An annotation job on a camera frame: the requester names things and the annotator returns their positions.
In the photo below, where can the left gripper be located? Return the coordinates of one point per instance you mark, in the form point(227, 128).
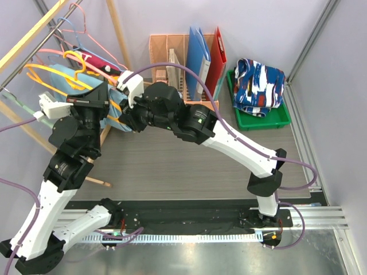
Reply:
point(97, 98)

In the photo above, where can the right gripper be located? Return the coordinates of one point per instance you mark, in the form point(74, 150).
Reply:
point(129, 115)

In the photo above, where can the yellow hanger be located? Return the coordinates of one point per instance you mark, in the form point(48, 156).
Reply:
point(85, 68)

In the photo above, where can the mint green hanger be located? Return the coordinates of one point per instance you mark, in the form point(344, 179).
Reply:
point(14, 99)

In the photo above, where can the colourful patterned trousers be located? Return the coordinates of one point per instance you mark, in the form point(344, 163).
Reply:
point(257, 88)

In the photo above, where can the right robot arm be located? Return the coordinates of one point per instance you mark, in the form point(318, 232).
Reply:
point(160, 105)

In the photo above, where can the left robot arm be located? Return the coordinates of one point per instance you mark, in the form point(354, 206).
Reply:
point(39, 246)

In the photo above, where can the tan cube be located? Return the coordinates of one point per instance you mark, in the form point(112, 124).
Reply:
point(161, 75)

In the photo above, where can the wooden block book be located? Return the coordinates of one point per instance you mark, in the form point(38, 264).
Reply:
point(173, 72)

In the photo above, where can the peach desk organizer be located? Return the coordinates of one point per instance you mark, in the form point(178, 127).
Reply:
point(159, 46)

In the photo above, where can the blue folder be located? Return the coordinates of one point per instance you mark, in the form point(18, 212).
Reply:
point(197, 60)

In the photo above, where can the wooden clothes rack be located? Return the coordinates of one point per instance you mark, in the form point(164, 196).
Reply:
point(36, 137)

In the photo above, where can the red folder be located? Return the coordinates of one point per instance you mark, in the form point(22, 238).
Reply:
point(218, 65)

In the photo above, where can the green plastic tray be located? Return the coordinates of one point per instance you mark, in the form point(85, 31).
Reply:
point(277, 118)

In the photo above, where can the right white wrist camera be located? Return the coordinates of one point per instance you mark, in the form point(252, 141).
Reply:
point(133, 87)

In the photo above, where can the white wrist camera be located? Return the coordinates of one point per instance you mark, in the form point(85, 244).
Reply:
point(51, 109)
point(133, 87)

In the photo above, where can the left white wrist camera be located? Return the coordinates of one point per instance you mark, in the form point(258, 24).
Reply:
point(51, 109)

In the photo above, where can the pink wire hanger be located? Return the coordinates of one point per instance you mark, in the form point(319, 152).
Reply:
point(77, 6)

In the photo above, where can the metal rack rail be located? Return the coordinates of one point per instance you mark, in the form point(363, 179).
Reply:
point(24, 42)

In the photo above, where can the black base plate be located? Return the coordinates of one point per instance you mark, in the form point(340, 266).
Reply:
point(198, 217)

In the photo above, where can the aluminium frame post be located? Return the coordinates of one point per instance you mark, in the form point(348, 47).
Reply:
point(314, 35)

